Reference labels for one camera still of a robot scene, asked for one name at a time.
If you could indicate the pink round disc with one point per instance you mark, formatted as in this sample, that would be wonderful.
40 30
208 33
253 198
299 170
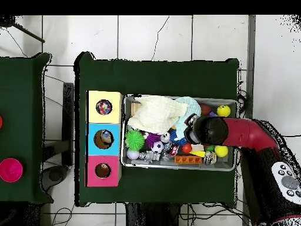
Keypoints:
10 170

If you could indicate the green spiky ball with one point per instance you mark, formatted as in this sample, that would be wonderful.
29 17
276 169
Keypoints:
135 140

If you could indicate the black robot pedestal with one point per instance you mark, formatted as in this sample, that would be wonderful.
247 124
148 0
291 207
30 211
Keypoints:
150 216

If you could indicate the black stand pole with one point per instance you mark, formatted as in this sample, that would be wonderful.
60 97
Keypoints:
5 21

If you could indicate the grey toy robot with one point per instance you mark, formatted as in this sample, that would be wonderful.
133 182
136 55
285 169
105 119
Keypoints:
148 157

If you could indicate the orange toy brick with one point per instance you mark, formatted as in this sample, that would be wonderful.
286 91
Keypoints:
188 159

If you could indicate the cream waffle cloth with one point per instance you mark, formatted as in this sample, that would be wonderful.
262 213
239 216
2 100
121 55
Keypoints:
157 115

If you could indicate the wooden box with three holes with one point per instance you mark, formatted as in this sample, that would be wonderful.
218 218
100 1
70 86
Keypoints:
103 160

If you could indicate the purple spiky ball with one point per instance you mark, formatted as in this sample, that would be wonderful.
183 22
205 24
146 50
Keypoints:
152 140

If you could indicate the white baseball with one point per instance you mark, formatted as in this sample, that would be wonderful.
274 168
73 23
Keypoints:
132 154

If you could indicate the crushed silver drink can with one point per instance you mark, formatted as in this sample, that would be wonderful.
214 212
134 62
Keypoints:
210 157

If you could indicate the small soccer ball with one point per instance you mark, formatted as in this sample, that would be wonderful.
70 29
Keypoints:
158 146

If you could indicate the shallow clear mesh bin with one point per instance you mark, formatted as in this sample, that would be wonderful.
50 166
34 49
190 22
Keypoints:
129 162

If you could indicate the green cloth side table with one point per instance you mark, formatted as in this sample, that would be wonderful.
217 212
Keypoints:
21 94

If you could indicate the mint waffle cloth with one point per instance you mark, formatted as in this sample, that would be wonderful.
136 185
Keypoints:
190 107

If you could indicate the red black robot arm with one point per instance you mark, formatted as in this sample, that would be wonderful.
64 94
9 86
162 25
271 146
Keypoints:
254 136

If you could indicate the yellow ball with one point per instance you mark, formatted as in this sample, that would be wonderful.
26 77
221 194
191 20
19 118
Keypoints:
224 110
221 151

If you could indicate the grey round base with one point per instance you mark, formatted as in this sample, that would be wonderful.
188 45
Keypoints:
55 178

